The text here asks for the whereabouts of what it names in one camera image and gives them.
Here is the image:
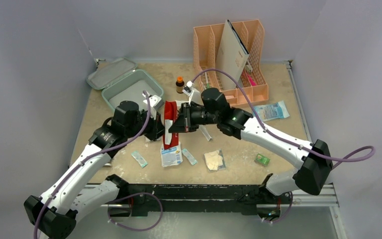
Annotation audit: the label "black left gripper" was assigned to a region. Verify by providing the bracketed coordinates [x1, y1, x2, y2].
[125, 109, 169, 141]

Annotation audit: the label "red first aid pouch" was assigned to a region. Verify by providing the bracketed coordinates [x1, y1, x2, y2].
[161, 101, 180, 152]

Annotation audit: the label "white swab packet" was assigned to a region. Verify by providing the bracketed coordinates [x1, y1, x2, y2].
[199, 126, 212, 141]

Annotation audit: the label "teal bandage strip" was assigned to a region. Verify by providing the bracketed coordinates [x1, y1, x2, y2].
[182, 148, 198, 166]

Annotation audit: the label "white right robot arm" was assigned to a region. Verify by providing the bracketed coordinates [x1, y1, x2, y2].
[169, 88, 333, 203]

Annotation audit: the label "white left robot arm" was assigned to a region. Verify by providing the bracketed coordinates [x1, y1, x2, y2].
[23, 97, 165, 239]

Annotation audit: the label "green medicine case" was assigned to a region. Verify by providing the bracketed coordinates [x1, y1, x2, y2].
[86, 58, 164, 111]

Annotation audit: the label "clear bag alcohol pads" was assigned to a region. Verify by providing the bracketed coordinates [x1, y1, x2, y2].
[144, 137, 161, 143]

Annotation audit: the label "white blue mask packet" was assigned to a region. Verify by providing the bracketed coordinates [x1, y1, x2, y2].
[160, 142, 183, 167]

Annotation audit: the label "brown bottle orange cap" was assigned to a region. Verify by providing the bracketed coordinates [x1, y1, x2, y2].
[176, 76, 185, 94]

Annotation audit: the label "teal plaster strip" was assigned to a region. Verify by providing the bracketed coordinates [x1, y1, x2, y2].
[131, 151, 148, 168]

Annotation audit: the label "gauze in clear bag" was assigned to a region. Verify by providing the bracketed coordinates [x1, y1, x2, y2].
[204, 150, 226, 171]

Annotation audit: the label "peach desk file organizer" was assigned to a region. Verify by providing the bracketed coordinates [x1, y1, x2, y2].
[193, 19, 269, 107]

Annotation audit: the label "pink item in organizer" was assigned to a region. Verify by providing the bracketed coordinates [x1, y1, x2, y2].
[246, 72, 257, 86]

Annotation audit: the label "beige folder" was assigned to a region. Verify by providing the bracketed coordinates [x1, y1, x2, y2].
[215, 19, 250, 87]

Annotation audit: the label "blue wet wipes pack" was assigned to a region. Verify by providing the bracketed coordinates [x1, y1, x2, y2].
[254, 101, 290, 122]

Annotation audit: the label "small green box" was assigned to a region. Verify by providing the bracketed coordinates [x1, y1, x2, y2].
[255, 153, 270, 166]

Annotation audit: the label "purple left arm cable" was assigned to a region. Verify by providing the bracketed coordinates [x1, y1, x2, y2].
[32, 91, 151, 239]

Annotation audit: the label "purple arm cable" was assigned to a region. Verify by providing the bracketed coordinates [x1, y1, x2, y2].
[32, 91, 151, 239]
[191, 68, 375, 169]

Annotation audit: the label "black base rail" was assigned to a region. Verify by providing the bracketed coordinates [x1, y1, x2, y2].
[112, 181, 290, 219]

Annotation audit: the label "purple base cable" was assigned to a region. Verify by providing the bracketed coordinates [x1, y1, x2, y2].
[106, 190, 164, 232]

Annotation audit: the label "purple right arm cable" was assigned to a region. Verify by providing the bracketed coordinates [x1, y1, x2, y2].
[191, 68, 375, 169]

